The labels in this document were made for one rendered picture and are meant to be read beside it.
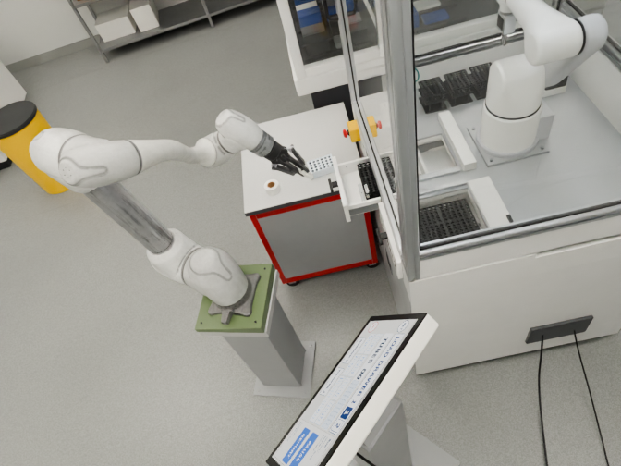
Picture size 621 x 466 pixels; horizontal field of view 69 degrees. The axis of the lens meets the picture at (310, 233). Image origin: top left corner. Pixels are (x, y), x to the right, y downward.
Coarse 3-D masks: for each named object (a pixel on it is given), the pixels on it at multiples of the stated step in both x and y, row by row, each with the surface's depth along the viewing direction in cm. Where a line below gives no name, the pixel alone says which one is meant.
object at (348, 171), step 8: (352, 160) 197; (360, 160) 196; (368, 160) 196; (344, 168) 198; (352, 168) 199; (344, 176) 200; (352, 176) 199; (344, 184) 197; (352, 184) 196; (352, 192) 193; (352, 200) 191; (360, 200) 190; (368, 200) 181; (376, 200) 181; (352, 208) 183; (360, 208) 183; (368, 208) 184; (376, 208) 184
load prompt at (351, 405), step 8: (400, 336) 117; (392, 344) 117; (384, 352) 117; (392, 352) 113; (384, 360) 113; (376, 368) 114; (368, 376) 114; (376, 376) 110; (360, 384) 114; (368, 384) 111; (360, 392) 111; (352, 400) 111; (344, 408) 111; (352, 408) 108; (344, 416) 108; (336, 424) 108; (336, 432) 105
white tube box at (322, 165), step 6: (324, 156) 216; (330, 156) 216; (312, 162) 216; (318, 162) 215; (324, 162) 214; (330, 162) 214; (312, 168) 214; (318, 168) 212; (324, 168) 211; (330, 168) 212; (318, 174) 212; (324, 174) 213
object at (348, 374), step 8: (376, 336) 129; (368, 344) 129; (360, 352) 128; (368, 352) 125; (352, 360) 129; (360, 360) 125; (352, 368) 125; (344, 376) 125; (352, 376) 121; (336, 384) 125; (344, 384) 122; (336, 392) 121; (328, 400) 121; (336, 400) 118; (320, 408) 122; (328, 408) 118; (312, 416) 122; (320, 416) 118
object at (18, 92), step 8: (0, 64) 436; (0, 72) 432; (8, 72) 446; (0, 80) 428; (8, 80) 441; (16, 80) 454; (0, 88) 424; (8, 88) 437; (16, 88) 450; (0, 96) 420; (8, 96) 433; (16, 96) 445; (24, 96) 460; (0, 104) 415; (0, 152) 393; (0, 160) 397; (8, 160) 410; (0, 168) 408
